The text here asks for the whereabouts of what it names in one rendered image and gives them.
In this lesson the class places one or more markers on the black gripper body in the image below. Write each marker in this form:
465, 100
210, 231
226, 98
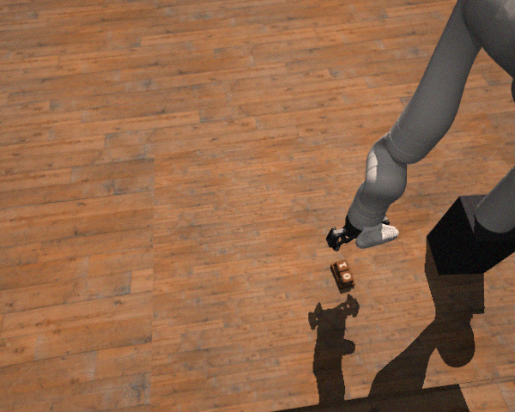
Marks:
350, 229

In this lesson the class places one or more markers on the brown rectangular tray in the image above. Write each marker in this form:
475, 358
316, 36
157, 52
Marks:
337, 279

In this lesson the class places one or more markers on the small brown cube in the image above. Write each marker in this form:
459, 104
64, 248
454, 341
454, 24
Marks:
341, 266
345, 278

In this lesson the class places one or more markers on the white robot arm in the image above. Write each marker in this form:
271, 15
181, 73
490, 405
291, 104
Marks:
473, 24

